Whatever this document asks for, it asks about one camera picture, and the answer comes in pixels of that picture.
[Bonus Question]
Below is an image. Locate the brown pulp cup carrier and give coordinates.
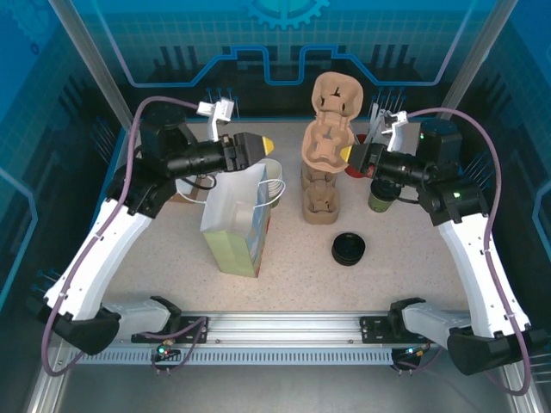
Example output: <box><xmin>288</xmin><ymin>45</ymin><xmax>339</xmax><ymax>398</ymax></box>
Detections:
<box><xmin>300</xmin><ymin>71</ymin><xmax>365</xmax><ymax>174</ymax></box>

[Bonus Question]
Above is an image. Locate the stack of white napkins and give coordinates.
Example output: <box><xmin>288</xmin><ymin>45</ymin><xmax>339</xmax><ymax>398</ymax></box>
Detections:
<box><xmin>174</xmin><ymin>176</ymin><xmax>203</xmax><ymax>197</ymax></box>

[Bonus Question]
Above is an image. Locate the green paper coffee cup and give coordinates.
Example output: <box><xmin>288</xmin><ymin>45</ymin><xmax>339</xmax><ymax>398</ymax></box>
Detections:
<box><xmin>368</xmin><ymin>180</ymin><xmax>402</xmax><ymax>214</ymax></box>

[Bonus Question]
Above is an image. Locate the white and green paper bag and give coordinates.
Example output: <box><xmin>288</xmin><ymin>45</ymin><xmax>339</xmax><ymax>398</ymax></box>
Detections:
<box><xmin>175</xmin><ymin>162</ymin><xmax>288</xmax><ymax>279</ymax></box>

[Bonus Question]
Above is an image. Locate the red straw holder cup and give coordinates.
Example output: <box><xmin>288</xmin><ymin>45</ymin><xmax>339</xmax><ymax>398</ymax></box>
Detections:
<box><xmin>344</xmin><ymin>133</ymin><xmax>376</xmax><ymax>179</ymax></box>

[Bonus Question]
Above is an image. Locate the stack of pulp cup carriers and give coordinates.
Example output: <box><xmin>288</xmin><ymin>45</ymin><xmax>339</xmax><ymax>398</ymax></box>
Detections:
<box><xmin>300</xmin><ymin>165</ymin><xmax>341</xmax><ymax>225</ymax></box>

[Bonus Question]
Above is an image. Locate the stack of black cup lids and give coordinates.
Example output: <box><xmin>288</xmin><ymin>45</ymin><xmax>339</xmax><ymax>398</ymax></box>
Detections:
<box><xmin>330</xmin><ymin>231</ymin><xmax>367</xmax><ymax>267</ymax></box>

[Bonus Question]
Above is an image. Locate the left small LED connector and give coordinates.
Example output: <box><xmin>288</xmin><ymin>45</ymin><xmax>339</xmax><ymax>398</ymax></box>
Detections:
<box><xmin>157</xmin><ymin>339</ymin><xmax>182</xmax><ymax>359</ymax></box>

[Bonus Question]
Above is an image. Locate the grey metal front panel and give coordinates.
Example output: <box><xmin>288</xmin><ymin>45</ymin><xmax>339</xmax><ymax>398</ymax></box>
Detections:
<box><xmin>25</xmin><ymin>335</ymin><xmax>543</xmax><ymax>413</ymax></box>

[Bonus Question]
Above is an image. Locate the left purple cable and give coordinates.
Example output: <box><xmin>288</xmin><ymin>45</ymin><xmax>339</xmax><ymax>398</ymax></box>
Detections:
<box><xmin>41</xmin><ymin>96</ymin><xmax>210</xmax><ymax>379</ymax></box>

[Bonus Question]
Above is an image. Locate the purple cable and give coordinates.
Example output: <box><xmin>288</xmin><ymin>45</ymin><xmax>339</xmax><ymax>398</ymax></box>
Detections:
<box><xmin>41</xmin><ymin>96</ymin><xmax>210</xmax><ymax>379</ymax></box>
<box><xmin>389</xmin><ymin>107</ymin><xmax>533</xmax><ymax>397</ymax></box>

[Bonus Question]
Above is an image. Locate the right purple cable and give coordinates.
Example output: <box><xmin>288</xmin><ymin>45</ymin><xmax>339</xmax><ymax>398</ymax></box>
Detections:
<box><xmin>389</xmin><ymin>107</ymin><xmax>533</xmax><ymax>397</ymax></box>

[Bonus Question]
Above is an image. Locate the left aluminium frame post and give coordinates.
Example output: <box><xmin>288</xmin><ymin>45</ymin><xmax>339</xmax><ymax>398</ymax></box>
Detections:
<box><xmin>47</xmin><ymin>0</ymin><xmax>139</xmax><ymax>133</ymax></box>

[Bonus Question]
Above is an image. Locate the aluminium frame post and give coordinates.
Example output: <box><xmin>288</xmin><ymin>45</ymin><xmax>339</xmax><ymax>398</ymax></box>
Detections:
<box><xmin>432</xmin><ymin>0</ymin><xmax>520</xmax><ymax>133</ymax></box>
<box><xmin>47</xmin><ymin>0</ymin><xmax>139</xmax><ymax>133</ymax></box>

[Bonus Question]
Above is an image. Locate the right aluminium frame post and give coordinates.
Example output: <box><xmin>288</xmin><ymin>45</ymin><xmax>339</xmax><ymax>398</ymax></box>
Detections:
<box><xmin>432</xmin><ymin>0</ymin><xmax>520</xmax><ymax>133</ymax></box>

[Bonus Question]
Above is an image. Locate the right black mount plate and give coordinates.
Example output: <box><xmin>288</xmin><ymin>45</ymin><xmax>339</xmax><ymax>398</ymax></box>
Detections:
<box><xmin>359</xmin><ymin>315</ymin><xmax>440</xmax><ymax>344</ymax></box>

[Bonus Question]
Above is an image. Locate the black mount plate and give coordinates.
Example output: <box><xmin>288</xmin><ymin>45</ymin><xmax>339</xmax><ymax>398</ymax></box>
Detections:
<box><xmin>359</xmin><ymin>315</ymin><xmax>440</xmax><ymax>344</ymax></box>
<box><xmin>131</xmin><ymin>315</ymin><xmax>211</xmax><ymax>345</ymax></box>

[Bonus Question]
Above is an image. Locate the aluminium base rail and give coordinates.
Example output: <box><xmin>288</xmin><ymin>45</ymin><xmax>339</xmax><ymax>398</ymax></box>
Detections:
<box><xmin>58</xmin><ymin>310</ymin><xmax>513</xmax><ymax>345</ymax></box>

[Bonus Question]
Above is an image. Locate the left black mount plate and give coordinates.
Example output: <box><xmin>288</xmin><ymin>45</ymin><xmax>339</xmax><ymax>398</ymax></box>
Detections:
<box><xmin>131</xmin><ymin>315</ymin><xmax>211</xmax><ymax>345</ymax></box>

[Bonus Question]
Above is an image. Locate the slotted grey cable duct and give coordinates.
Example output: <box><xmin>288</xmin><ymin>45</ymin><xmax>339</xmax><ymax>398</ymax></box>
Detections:
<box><xmin>68</xmin><ymin>348</ymin><xmax>395</xmax><ymax>367</ymax></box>

